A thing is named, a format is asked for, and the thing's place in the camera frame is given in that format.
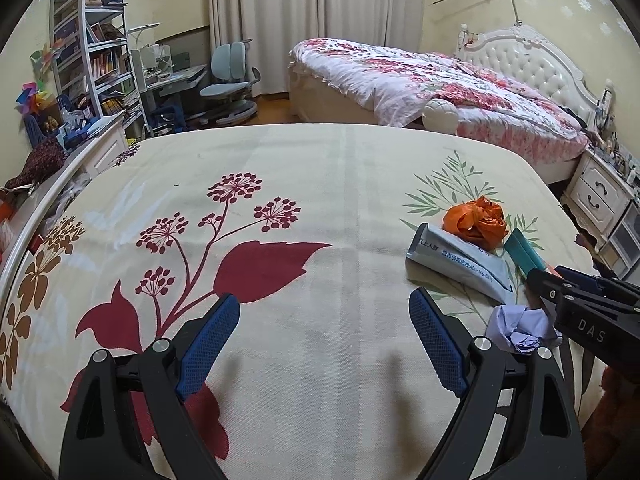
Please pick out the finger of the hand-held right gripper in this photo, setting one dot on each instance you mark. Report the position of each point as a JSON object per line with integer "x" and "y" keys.
{"x": 547, "y": 290}
{"x": 580, "y": 276}

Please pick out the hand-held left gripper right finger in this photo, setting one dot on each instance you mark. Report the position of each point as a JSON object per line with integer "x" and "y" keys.
{"x": 437, "y": 345}

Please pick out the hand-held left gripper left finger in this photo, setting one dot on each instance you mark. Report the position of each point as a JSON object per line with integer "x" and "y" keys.
{"x": 207, "y": 345}

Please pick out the purple paper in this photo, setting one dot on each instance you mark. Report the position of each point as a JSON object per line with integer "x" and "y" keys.
{"x": 520, "y": 325}

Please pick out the teal and orange box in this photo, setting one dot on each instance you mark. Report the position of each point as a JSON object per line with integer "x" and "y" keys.
{"x": 520, "y": 252}

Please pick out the white and blue tissue packet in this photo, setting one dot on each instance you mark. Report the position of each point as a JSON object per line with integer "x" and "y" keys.
{"x": 450, "y": 260}

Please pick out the orange plastic bag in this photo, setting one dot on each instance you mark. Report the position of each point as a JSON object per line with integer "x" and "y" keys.
{"x": 472, "y": 222}

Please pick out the person's right forearm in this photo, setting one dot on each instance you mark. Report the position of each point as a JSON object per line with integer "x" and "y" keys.
{"x": 622, "y": 425}

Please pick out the plastic drawer unit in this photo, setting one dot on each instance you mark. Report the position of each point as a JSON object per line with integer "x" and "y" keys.
{"x": 625, "y": 240}

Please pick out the white nightstand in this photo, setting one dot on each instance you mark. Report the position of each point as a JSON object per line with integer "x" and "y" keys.
{"x": 595, "y": 195}

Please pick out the clutter of bottles on nightstand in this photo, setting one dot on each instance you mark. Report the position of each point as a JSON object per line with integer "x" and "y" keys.
{"x": 615, "y": 145}

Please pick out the floral tablecloth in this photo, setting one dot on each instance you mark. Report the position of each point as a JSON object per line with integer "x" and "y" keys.
{"x": 300, "y": 210}

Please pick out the white volleyball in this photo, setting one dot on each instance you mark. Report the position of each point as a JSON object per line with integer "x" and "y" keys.
{"x": 440, "y": 116}

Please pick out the white dresser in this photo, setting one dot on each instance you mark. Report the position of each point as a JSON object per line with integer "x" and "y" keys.
{"x": 100, "y": 152}

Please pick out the white bed with tufted headboard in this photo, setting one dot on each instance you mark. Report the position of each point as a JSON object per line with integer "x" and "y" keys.
{"x": 530, "y": 60}

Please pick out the blue stool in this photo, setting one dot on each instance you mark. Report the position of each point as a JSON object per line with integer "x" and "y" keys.
{"x": 167, "y": 117}

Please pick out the dark floral cloth pouch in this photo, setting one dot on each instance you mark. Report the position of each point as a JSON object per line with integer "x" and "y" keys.
{"x": 42, "y": 160}

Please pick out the pink floral quilt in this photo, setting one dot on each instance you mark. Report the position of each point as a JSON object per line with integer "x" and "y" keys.
{"x": 400, "y": 75}

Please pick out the grey-blue desk chair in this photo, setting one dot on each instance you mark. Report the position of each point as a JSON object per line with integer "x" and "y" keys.
{"x": 227, "y": 85}

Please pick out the grey study desk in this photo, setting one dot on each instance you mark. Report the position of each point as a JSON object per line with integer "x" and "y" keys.
{"x": 175, "y": 80}

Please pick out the blue plastic basket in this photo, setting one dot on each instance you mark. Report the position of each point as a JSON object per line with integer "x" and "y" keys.
{"x": 37, "y": 130}

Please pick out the colourful pinwheel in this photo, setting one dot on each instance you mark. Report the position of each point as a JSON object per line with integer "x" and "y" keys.
{"x": 37, "y": 80}

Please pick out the white bookshelf with books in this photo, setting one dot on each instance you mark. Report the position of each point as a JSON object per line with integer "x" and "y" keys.
{"x": 95, "y": 50}

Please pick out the white desk lamp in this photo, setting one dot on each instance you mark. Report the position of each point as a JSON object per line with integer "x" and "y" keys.
{"x": 145, "y": 29}

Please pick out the beige curtain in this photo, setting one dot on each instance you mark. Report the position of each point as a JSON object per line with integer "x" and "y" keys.
{"x": 310, "y": 25}

